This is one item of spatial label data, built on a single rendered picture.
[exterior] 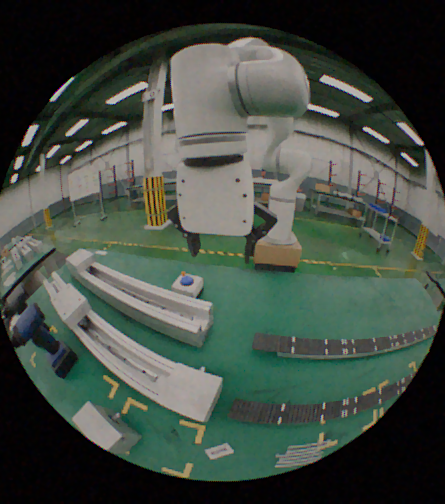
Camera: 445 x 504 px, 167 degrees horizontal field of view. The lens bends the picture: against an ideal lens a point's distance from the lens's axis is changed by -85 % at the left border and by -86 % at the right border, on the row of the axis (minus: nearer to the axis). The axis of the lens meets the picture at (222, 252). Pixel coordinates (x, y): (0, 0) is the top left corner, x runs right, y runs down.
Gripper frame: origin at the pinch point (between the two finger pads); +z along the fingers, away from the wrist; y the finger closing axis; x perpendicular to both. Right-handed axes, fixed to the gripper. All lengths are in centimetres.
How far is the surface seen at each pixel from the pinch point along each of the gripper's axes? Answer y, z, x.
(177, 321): -9.9, 16.9, -7.6
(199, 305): -6.6, 18.3, -1.1
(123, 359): -18.9, 16.5, -22.6
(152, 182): -202, 55, 242
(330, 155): 338, 23, 788
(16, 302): -61, -1, -37
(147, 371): -11.9, 16.6, -22.3
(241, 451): 11.8, 19.6, -36.9
